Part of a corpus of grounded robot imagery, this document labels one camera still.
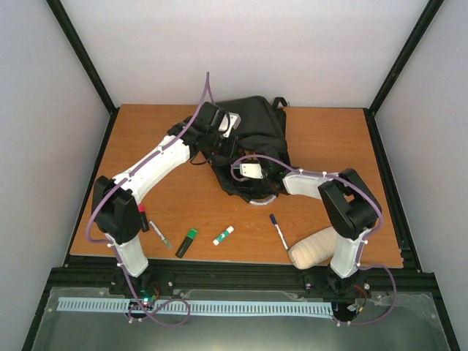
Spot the black student backpack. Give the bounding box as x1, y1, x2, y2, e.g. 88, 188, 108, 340
191, 96, 290, 205

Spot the beige pencil case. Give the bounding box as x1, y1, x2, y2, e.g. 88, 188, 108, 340
288, 227, 338, 270

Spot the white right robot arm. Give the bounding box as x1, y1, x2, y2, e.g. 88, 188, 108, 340
262, 159, 383, 295

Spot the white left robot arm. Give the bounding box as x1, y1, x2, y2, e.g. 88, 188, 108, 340
86, 102, 241, 295

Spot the blue whiteboard marker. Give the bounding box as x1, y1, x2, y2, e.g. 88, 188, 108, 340
269, 214, 290, 251

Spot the white glue stick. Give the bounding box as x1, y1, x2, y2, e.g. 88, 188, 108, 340
213, 226, 234, 246

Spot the green highlighter marker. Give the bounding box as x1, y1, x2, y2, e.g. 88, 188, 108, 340
175, 228, 198, 259

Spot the pink highlighter marker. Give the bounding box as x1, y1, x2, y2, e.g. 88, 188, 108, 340
137, 204, 149, 233

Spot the silver pen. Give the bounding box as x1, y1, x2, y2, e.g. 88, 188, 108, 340
148, 220, 173, 250

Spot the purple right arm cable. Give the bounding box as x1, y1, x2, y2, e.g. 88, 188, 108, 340
230, 154, 398, 326

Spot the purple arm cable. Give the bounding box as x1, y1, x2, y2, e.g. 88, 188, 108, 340
86, 72, 220, 326
230, 154, 398, 326

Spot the light blue cable duct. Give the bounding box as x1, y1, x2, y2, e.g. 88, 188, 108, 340
56, 297, 333, 319

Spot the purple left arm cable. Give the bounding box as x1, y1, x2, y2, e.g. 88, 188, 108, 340
86, 72, 220, 326

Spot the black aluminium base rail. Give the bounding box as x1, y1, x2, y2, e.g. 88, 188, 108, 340
46, 257, 439, 299

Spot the left black frame post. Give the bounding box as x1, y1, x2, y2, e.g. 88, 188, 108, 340
45, 0, 120, 116

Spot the black frame post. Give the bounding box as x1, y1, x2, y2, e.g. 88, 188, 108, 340
368, 0, 445, 114
45, 0, 120, 116

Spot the right black frame post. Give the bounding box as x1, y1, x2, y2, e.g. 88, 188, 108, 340
368, 0, 445, 114

